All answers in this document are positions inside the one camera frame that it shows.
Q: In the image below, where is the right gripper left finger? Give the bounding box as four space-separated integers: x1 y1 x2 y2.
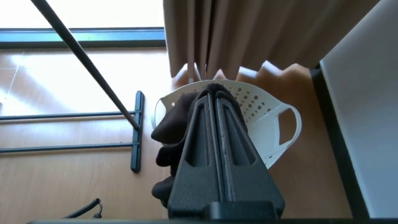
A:
167 93 224 218

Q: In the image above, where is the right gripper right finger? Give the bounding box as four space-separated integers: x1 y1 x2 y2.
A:
215 90 285 218

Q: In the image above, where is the black garment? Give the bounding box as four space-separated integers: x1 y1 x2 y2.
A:
150 82 249 208

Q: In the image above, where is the white laundry basket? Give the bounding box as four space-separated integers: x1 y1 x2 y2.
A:
151 79 303 170

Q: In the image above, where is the black clothes rack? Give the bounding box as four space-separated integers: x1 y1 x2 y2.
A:
0 0 146 174

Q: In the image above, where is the brown curtain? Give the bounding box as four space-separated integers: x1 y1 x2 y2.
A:
163 0 382 81

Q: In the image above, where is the window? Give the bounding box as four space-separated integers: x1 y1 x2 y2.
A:
0 0 167 50

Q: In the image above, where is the black cable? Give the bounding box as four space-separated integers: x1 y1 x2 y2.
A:
61 197 104 220

